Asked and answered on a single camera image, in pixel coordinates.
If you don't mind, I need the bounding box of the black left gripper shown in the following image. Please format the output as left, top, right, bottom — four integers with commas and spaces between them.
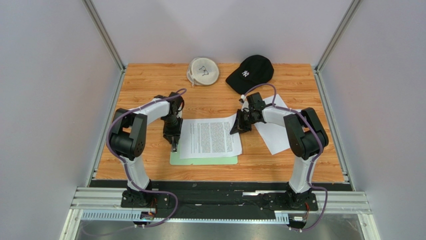
163, 115, 183, 144

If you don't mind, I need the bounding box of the printed white document sheet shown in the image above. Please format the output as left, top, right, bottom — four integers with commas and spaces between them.
178, 114, 243, 159

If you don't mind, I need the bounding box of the white paper sheet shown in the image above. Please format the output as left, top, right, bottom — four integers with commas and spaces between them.
240, 95, 290, 155

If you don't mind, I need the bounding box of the green clipboard folder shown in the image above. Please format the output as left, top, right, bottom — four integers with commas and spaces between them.
169, 150, 238, 166

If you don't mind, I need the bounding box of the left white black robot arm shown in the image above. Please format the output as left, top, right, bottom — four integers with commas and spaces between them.
106, 88, 187, 202

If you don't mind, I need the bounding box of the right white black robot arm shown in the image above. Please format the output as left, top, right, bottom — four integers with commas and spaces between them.
230, 92, 329, 209

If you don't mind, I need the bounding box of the black baseball cap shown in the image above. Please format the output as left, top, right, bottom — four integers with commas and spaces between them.
225, 54, 275, 95

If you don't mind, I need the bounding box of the aluminium frame rail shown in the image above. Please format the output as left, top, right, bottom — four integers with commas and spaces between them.
60, 180, 380, 240

